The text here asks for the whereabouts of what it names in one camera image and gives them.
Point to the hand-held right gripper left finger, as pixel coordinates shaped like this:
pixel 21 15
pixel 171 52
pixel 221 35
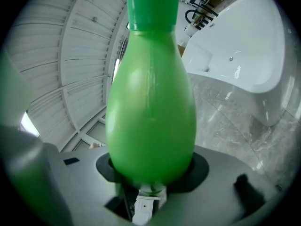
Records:
pixel 70 187

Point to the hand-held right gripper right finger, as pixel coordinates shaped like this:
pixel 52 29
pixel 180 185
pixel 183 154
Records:
pixel 218 192

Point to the green cleaner bottle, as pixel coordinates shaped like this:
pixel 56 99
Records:
pixel 150 102

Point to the white cabinet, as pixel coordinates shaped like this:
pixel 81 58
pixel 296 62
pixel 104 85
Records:
pixel 144 207

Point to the chrome bathtub overflow fitting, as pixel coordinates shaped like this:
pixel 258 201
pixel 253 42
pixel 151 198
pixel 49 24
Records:
pixel 231 58

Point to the white bathtub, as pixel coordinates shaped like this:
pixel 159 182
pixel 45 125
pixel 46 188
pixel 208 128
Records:
pixel 247 39

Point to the black faucet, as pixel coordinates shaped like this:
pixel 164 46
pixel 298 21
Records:
pixel 197 14

